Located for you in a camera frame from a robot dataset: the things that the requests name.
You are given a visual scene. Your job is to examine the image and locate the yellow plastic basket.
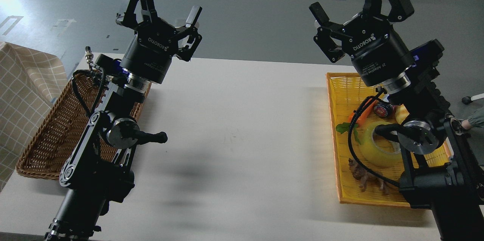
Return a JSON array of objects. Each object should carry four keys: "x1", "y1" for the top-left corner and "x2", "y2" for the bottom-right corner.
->
[{"x1": 326, "y1": 73, "x2": 453, "y2": 208}]

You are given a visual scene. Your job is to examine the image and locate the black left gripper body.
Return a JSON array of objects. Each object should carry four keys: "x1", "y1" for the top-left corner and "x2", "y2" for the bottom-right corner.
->
[{"x1": 122, "y1": 20, "x2": 178, "y2": 84}]

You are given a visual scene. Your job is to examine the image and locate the black chair caster leg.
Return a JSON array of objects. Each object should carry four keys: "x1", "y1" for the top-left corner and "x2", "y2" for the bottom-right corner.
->
[{"x1": 461, "y1": 93, "x2": 484, "y2": 105}]

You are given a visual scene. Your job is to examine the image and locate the beige checkered cloth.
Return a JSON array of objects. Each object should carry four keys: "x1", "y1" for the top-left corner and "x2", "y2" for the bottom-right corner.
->
[{"x1": 0, "y1": 42, "x2": 67, "y2": 189}]

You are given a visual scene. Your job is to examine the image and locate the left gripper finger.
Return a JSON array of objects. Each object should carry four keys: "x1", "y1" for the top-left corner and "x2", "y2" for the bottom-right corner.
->
[
  {"x1": 116, "y1": 0, "x2": 159, "y2": 31},
  {"x1": 175, "y1": 5, "x2": 202, "y2": 62}
]

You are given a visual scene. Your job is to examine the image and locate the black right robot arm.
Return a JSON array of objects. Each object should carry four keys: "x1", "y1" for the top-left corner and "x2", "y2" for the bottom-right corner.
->
[{"x1": 309, "y1": 0, "x2": 483, "y2": 241}]

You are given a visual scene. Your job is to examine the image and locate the small soda can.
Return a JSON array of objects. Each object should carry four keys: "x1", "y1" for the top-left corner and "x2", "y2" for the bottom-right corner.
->
[{"x1": 373, "y1": 101, "x2": 394, "y2": 118}]

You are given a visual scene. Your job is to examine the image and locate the brown wicker basket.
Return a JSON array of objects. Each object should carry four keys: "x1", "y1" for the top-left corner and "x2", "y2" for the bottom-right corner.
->
[{"x1": 16, "y1": 70, "x2": 152, "y2": 180}]

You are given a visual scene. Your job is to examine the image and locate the orange toy carrot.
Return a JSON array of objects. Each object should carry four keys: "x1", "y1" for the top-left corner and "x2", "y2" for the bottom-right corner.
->
[{"x1": 335, "y1": 99, "x2": 378, "y2": 145}]

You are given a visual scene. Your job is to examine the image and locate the person leg with shoe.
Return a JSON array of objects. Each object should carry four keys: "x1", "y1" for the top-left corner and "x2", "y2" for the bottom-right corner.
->
[{"x1": 458, "y1": 107, "x2": 484, "y2": 131}]

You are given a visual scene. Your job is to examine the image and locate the brown toy lion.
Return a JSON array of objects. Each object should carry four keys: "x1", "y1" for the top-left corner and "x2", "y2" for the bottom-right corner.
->
[{"x1": 348, "y1": 158, "x2": 389, "y2": 196}]

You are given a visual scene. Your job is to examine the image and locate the toy croissant bread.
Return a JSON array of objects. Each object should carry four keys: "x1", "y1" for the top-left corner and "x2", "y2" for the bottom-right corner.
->
[{"x1": 394, "y1": 105, "x2": 410, "y2": 124}]

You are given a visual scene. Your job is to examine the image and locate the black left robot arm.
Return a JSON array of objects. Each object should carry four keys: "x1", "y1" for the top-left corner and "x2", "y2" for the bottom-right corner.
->
[{"x1": 44, "y1": 0, "x2": 202, "y2": 241}]

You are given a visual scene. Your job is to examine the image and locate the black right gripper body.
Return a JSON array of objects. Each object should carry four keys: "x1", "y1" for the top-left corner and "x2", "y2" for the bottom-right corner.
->
[{"x1": 342, "y1": 16, "x2": 413, "y2": 86}]

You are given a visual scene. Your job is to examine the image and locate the yellow tape roll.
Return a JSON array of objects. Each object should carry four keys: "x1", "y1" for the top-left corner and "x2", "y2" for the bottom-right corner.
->
[{"x1": 360, "y1": 121, "x2": 402, "y2": 168}]

